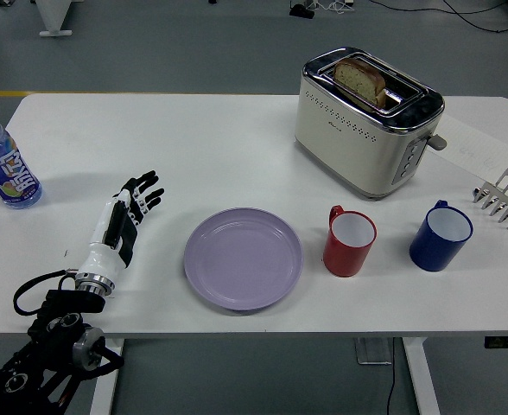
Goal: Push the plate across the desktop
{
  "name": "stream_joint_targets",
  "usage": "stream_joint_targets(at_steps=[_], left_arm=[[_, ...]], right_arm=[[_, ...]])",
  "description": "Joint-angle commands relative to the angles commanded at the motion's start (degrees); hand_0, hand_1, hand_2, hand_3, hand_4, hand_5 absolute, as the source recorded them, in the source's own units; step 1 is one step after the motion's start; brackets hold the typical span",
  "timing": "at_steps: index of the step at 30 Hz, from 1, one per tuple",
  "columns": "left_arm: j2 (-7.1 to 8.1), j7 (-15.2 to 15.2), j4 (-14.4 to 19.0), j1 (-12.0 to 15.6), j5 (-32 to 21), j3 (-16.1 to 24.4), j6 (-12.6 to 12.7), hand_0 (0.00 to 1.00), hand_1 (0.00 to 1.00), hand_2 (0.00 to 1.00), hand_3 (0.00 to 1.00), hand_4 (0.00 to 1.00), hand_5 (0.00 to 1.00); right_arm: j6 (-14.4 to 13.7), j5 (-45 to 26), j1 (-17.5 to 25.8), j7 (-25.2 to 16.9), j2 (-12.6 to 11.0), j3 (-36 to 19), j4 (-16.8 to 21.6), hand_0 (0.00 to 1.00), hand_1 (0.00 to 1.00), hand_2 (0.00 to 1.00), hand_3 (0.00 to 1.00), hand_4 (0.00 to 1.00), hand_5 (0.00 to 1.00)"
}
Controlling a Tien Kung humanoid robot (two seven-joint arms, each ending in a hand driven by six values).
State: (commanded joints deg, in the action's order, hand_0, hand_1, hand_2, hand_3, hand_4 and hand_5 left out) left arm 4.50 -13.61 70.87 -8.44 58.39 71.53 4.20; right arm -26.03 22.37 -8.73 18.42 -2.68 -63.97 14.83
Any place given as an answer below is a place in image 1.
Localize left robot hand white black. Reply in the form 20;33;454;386
75;169;166;283

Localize purple round plate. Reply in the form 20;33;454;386
183;207;304;313

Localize grey table foot plate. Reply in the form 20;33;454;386
352;337;394;367

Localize blue labelled drink bottle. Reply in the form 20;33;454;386
0;102;43;211

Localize white table leg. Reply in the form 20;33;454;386
88;338;125;415
400;336;441;415

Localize red mug white inside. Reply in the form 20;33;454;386
321;204;378;278

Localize white stand base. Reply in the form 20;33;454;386
36;0;73;38

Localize cream and chrome toaster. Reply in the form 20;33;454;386
294;46;448;201

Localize bread slice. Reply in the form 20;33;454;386
333;58;388;109

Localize black box on floor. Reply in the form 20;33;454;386
288;3;315;20

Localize blue mug white inside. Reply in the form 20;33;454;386
409;200;474;273

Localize white paper sheet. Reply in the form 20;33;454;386
435;115;508;182

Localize silver metal rack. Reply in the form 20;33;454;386
471;167;508;231

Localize thin black cable under table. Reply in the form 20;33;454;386
384;337;400;415

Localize white floor cables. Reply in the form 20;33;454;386
313;0;355;14

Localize long black floor cable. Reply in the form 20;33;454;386
365;0;508;34

